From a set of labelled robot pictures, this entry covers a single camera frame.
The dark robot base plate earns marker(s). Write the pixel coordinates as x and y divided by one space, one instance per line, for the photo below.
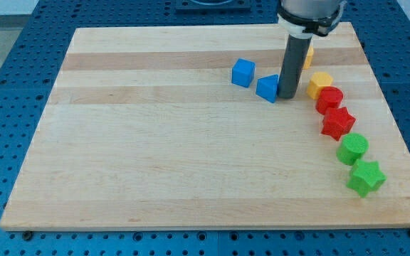
205 5

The red star block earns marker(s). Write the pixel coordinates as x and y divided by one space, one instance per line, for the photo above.
337 122

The wooden board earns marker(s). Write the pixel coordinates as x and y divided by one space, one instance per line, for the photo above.
143 130

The yellow hexagon block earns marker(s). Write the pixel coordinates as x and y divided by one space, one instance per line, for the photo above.
317 83

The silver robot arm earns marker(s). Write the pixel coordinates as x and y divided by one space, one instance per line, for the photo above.
305 18

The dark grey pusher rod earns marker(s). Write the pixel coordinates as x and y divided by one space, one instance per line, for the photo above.
293 62

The red cylinder block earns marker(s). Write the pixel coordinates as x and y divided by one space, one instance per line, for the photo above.
329 97

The yellow block behind rod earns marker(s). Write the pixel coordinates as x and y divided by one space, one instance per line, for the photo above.
308 58

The blue cube block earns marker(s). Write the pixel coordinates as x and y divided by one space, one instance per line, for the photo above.
242 72

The green star block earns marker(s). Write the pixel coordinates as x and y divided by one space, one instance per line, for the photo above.
365 177

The green cylinder block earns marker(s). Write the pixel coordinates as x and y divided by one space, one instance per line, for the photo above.
353 146

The blue triangle block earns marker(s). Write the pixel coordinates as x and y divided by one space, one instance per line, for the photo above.
266 88

